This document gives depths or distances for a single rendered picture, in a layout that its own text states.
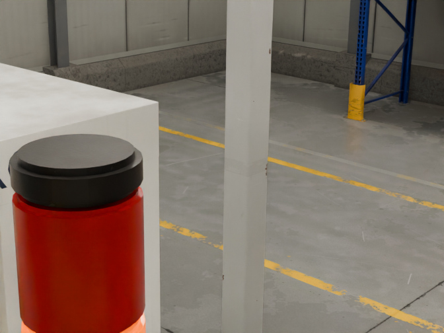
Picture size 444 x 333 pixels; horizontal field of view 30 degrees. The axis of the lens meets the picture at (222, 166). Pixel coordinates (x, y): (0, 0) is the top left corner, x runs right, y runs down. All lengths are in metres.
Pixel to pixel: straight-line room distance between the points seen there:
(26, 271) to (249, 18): 2.57
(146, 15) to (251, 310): 7.79
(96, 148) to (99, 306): 0.06
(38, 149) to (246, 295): 2.89
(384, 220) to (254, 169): 3.64
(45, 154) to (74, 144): 0.02
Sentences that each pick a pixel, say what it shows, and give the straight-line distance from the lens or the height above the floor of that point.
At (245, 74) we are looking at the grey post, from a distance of 2.91.
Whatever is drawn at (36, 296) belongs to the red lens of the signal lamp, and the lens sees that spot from 0.32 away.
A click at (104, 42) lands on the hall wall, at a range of 10.31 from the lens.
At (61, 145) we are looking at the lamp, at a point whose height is 2.34.
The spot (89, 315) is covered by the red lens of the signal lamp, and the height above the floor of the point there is 2.28.
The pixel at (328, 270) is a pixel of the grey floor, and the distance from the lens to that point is 5.67.
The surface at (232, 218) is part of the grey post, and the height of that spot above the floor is 1.26.
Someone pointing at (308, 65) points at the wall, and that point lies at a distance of 11.25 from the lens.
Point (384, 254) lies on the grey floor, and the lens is 5.99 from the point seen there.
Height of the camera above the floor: 2.44
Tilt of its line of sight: 19 degrees down
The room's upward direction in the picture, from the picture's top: 1 degrees clockwise
